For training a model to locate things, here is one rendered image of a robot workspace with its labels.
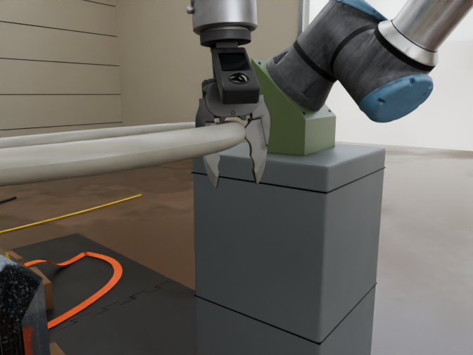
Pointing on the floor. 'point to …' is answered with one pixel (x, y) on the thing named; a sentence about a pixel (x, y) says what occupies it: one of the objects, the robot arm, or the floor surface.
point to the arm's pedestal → (288, 252)
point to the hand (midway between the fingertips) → (236, 177)
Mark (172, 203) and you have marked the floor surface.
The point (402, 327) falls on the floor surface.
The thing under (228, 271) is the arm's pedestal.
